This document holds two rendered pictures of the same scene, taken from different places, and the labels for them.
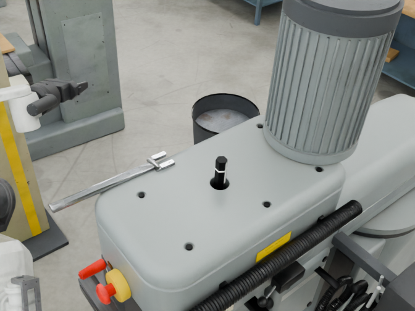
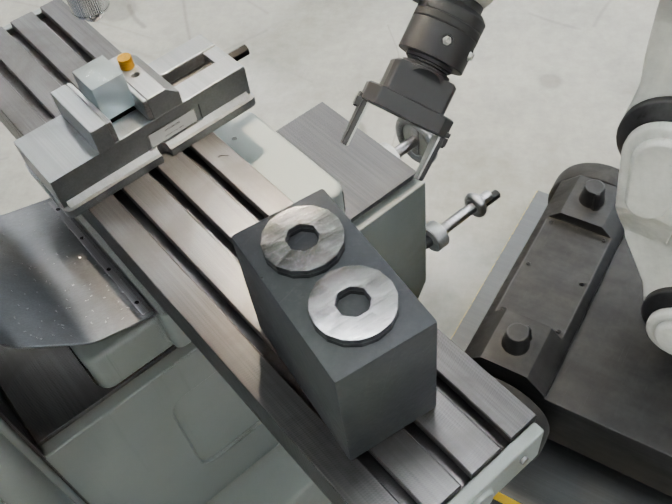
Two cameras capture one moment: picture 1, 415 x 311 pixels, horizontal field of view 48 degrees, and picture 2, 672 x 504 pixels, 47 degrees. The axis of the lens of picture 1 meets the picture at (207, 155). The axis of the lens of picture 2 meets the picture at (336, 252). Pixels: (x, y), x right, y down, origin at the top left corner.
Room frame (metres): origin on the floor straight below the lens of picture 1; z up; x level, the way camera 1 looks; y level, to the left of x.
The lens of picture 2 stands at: (1.44, 0.33, 1.74)
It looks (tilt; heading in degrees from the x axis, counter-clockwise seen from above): 52 degrees down; 188
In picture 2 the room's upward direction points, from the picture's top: 9 degrees counter-clockwise
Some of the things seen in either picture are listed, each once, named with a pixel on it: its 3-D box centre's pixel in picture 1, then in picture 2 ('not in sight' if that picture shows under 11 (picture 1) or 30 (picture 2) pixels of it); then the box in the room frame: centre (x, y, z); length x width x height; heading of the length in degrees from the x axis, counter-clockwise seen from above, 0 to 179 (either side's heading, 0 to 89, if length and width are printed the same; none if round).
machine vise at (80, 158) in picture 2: not in sight; (133, 109); (0.54, -0.06, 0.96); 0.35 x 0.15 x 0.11; 131
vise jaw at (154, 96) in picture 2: not in sight; (141, 83); (0.52, -0.04, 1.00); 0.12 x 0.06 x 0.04; 41
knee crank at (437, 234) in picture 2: not in sight; (461, 215); (0.39, 0.47, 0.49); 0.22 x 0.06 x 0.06; 131
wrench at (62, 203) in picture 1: (113, 181); not in sight; (0.61, 0.17, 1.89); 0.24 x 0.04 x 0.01; 129
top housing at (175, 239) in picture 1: (223, 208); not in sight; (0.64, -0.04, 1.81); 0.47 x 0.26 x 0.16; 131
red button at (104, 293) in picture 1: (106, 292); not in sight; (0.46, 0.17, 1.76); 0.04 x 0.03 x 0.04; 41
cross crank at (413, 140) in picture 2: not in sight; (403, 148); (0.30, 0.35, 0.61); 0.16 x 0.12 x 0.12; 131
